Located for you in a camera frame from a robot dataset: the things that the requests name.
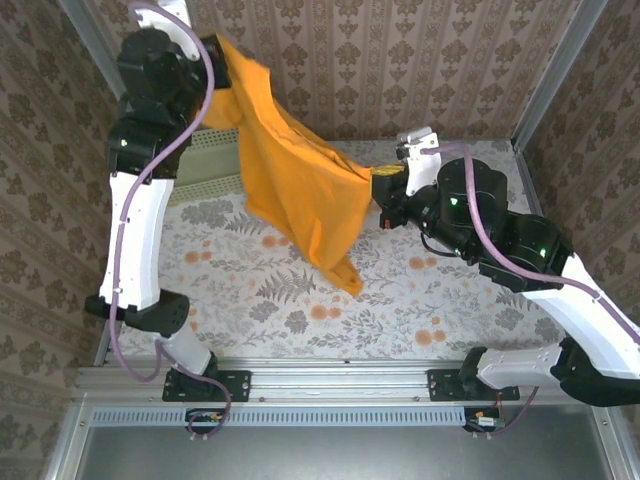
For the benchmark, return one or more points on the orange t-shirt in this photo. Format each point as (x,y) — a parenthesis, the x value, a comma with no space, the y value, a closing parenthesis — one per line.
(295,185)

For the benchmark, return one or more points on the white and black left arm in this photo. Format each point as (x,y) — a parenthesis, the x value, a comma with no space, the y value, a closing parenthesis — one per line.
(135,240)

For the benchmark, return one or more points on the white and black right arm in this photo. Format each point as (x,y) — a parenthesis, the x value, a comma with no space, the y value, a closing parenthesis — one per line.
(590,320)

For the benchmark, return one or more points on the pale green perforated basket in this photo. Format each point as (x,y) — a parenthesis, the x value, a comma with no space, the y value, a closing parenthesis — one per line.
(210,165)

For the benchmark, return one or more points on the floral patterned table cover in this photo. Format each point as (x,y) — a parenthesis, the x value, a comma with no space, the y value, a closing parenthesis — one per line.
(400,310)

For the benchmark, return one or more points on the small black connector board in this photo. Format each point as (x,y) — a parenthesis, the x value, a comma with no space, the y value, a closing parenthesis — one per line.
(205,422)
(482,422)

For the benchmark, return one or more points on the grey metal panel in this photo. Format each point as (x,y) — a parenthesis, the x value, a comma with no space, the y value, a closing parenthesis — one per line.
(350,455)

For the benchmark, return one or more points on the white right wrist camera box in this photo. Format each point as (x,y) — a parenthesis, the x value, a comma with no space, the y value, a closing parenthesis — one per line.
(420,170)

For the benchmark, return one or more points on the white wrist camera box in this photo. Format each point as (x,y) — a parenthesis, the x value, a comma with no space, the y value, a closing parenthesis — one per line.
(420,170)
(175,20)

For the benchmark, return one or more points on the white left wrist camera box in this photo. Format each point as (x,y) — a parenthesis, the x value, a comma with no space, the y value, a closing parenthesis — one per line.
(175,20)

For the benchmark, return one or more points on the aluminium corner post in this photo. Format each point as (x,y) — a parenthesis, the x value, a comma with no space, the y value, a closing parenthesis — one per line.
(555,75)
(90,40)

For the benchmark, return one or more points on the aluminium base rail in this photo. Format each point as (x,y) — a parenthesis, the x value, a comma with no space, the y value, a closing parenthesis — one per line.
(340,385)

